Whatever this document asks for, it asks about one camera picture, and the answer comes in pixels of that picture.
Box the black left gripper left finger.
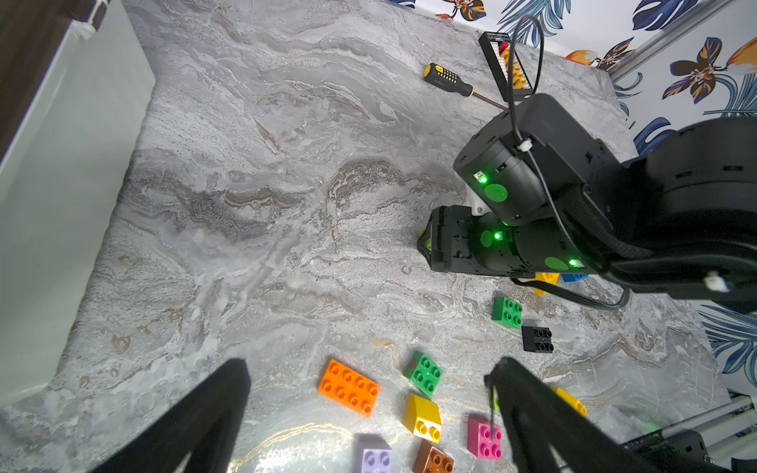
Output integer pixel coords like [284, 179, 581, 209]
[94, 359, 250, 472]

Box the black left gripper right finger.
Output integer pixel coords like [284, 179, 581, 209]
[484, 357, 656, 472]

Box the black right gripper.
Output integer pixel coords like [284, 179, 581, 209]
[417, 205, 520, 276]

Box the yellow small lego brick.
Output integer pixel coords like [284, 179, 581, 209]
[551, 386, 589, 417]

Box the black square lego brick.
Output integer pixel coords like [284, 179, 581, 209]
[522, 325, 554, 354]

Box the dark green square lego brick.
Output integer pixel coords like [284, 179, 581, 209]
[491, 297, 524, 330]

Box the blue square lego brick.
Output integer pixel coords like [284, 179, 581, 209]
[560, 273, 589, 283]

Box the yellow lego brick near arm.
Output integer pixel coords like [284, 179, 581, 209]
[533, 273, 560, 297]

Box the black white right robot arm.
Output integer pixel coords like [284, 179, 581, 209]
[417, 94, 756, 313]

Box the pink square lego brick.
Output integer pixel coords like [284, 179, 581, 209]
[467, 416, 504, 460]

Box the yellow sloped lego brick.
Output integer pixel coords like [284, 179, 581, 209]
[402, 393, 443, 445]

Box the brown square lego brick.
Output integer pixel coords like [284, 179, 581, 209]
[412, 441, 455, 473]

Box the orange long lego brick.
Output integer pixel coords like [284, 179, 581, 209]
[317, 359, 382, 419]

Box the purple square lego brick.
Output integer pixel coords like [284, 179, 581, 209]
[355, 435, 393, 473]

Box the black yellow screwdriver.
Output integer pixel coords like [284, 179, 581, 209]
[423, 63, 509, 110]

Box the black screwdriver bit case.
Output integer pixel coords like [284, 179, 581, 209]
[478, 32, 533, 102]

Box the brown translucent tool case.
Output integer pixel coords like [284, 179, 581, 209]
[1, 1, 156, 405]

